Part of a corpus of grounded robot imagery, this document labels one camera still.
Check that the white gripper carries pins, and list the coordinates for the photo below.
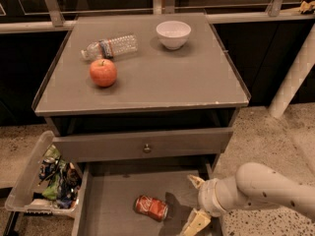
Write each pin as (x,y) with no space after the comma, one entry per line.
(206,195)

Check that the red coke can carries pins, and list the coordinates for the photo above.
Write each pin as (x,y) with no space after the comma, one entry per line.
(151,207)

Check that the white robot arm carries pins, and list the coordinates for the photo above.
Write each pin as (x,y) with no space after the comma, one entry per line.
(254,185)

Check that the grey top drawer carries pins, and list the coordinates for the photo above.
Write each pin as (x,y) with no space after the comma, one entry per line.
(121,146)

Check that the round metal drawer knob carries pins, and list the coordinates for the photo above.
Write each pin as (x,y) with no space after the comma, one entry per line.
(147,148)

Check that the grey open middle drawer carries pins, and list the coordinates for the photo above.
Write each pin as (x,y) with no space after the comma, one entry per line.
(110,189)

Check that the grey cabinet with counter top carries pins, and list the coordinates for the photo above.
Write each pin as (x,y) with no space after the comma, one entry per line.
(194,87)

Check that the snack packages in bin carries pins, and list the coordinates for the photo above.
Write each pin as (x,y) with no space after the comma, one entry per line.
(63,180)

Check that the clear plastic bin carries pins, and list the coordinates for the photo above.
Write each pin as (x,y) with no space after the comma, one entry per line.
(21,196)

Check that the red apple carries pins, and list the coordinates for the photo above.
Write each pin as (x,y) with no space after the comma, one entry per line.
(103,73)

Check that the white ceramic bowl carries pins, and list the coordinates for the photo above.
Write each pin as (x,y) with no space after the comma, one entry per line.
(173,34)

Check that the clear plastic water bottle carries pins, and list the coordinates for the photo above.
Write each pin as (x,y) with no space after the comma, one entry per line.
(109,48)

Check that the metal railing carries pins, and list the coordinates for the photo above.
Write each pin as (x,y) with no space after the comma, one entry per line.
(48,15)

